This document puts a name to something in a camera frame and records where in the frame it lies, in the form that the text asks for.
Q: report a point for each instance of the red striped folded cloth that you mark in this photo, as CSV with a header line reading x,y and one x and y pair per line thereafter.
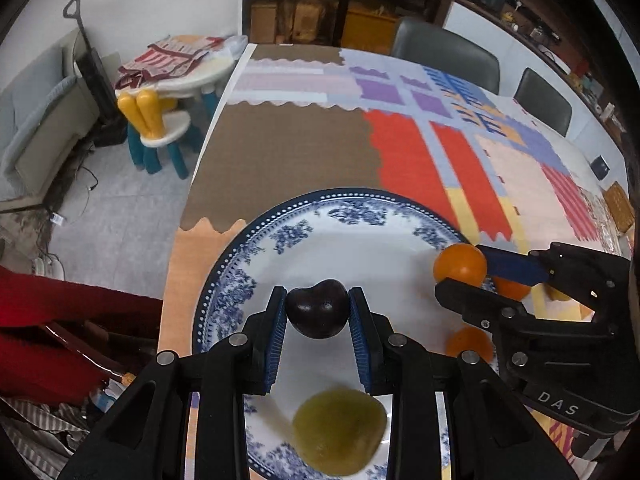
x,y
160,60

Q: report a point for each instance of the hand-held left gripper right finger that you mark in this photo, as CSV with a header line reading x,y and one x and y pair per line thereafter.
x,y
358,345

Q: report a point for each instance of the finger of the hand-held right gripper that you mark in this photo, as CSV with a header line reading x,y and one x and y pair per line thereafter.
x,y
515,266
470,302

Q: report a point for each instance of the striped grey cloth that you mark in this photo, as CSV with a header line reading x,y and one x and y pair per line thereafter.
x,y
35,435

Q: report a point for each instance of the blue floral white plate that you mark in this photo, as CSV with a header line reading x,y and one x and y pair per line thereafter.
x,y
350,240

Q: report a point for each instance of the small dark box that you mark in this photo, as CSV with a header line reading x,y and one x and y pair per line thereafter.
x,y
600,167

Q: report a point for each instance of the cardboard box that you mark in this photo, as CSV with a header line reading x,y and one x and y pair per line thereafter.
x,y
263,22
310,20

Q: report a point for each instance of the patchwork tablecloth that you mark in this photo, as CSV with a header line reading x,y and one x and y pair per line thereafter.
x,y
300,145

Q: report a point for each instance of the small orange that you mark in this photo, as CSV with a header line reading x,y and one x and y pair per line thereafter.
x,y
460,263

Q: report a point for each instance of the green apple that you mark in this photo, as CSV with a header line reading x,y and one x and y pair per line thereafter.
x,y
340,432

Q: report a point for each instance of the patterned placemat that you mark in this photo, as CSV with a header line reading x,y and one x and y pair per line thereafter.
x,y
600,220

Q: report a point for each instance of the grey sofa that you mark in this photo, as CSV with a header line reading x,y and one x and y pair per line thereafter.
x,y
35,125

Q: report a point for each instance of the white children's table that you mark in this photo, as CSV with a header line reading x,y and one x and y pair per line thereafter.
x,y
210,74

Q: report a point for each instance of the dark plum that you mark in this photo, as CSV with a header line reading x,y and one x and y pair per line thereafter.
x,y
317,312

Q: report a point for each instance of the grey dining chair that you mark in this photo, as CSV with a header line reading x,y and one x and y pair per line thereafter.
x,y
445,52
542,100

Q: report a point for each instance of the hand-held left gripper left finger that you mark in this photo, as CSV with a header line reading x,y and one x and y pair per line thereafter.
x,y
272,345

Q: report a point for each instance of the black upright vacuum cleaner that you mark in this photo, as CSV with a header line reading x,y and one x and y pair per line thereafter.
x,y
97,80

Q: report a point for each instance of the orange mandarin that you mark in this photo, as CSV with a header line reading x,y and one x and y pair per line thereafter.
x,y
512,290
470,344

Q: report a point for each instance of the tan woven mat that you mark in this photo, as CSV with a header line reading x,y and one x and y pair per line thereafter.
x,y
620,207

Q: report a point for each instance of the yellow and teal children's chair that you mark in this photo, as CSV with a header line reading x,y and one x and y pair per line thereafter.
x,y
160,130

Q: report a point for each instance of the yellow wooden box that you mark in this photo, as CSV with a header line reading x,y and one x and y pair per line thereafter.
x,y
370,32

